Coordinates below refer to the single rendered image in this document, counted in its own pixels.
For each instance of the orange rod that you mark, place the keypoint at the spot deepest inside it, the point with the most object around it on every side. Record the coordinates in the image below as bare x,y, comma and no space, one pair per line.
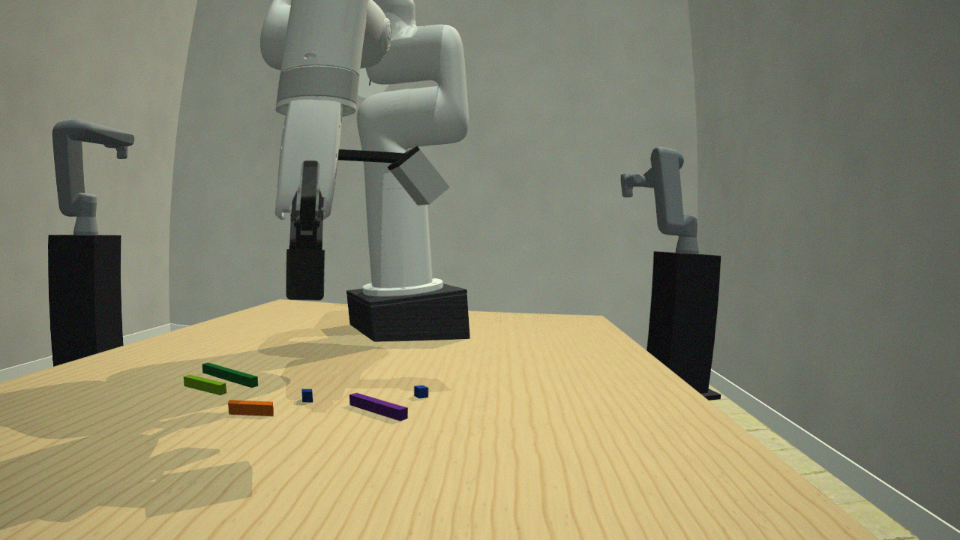
250,408

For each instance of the purple rod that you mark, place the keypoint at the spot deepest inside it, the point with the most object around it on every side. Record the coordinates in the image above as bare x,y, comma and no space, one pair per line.
377,406

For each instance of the lime green rod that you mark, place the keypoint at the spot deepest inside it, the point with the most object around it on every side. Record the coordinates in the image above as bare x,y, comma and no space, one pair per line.
206,385

